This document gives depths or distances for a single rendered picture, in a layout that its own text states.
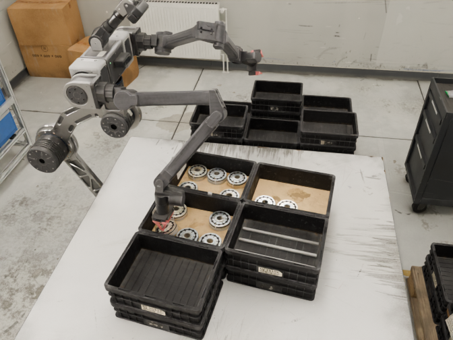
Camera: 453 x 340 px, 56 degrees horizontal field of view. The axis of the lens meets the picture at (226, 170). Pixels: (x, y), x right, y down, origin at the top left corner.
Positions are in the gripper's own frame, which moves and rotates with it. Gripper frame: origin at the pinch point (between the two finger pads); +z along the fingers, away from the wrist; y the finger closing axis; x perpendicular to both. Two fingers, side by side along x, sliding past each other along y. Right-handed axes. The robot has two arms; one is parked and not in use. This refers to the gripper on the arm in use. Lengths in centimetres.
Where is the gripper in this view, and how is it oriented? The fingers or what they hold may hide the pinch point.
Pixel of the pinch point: (164, 225)
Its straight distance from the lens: 197.6
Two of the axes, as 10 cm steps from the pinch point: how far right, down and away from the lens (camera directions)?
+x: -9.5, -2.0, 2.3
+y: 3.1, -5.8, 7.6
